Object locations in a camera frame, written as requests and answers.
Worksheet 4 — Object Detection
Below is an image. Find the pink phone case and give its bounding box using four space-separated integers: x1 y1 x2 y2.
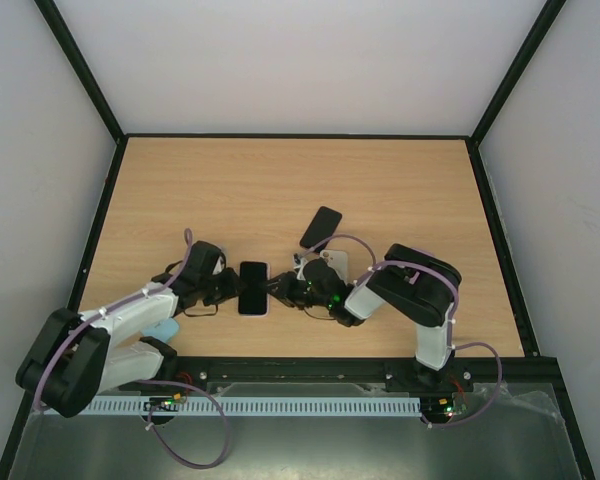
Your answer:
237 260 271 318

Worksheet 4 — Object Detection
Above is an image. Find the black screen phone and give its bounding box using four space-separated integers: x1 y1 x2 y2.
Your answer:
238 261 269 316

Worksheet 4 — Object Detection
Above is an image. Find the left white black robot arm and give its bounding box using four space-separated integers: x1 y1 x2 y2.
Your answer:
16 268 244 418

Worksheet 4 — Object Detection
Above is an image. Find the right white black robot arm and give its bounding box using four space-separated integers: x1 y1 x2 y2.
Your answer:
263 243 462 392

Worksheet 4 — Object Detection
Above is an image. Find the cream white phone case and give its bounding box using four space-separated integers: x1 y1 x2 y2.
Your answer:
319 249 348 283

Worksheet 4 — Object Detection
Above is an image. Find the dark red phone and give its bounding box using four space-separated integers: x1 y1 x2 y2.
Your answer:
299 206 342 249

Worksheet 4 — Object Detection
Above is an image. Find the light blue phone case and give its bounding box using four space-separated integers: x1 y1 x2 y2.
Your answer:
141 318 180 343

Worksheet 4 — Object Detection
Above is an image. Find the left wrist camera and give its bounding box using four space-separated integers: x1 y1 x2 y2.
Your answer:
184 240 226 278

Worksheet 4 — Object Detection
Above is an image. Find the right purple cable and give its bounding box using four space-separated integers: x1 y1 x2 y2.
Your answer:
293 233 504 429

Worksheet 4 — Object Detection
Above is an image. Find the purple cable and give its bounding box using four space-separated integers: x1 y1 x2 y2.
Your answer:
293 233 504 429
33 228 231 469

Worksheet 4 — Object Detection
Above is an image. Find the white slotted cable duct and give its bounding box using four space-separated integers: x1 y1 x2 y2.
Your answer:
87 397 421 417

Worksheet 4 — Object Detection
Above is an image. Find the black aluminium frame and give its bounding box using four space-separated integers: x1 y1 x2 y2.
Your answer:
0 0 599 480

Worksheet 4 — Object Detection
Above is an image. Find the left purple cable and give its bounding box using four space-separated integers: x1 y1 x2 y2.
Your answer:
33 228 231 469

